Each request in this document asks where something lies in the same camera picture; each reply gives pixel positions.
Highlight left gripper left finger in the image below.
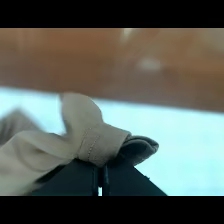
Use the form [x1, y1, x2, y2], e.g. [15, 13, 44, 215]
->
[32, 158, 101, 197]

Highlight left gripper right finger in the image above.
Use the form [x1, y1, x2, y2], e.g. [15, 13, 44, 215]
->
[101, 156, 168, 197]

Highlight tan T-shirt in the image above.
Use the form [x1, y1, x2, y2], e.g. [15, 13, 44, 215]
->
[0, 92, 160, 197]

